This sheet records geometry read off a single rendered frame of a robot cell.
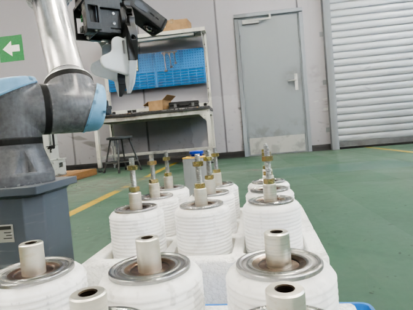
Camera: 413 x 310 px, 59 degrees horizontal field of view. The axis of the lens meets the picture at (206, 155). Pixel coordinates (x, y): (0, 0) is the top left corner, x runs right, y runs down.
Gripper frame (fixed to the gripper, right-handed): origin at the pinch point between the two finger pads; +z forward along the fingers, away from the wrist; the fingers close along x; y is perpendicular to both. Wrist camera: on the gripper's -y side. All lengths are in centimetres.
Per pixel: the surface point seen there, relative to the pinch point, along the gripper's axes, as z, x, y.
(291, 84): -55, -324, -392
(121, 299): 22.2, 32.7, 15.8
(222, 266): 29.5, 16.2, -5.7
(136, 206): 20.8, 1.0, 1.0
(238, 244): 28.6, 11.9, -12.3
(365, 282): 47, 11, -49
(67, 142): 1, -545, -116
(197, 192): 19.1, 8.5, -7.1
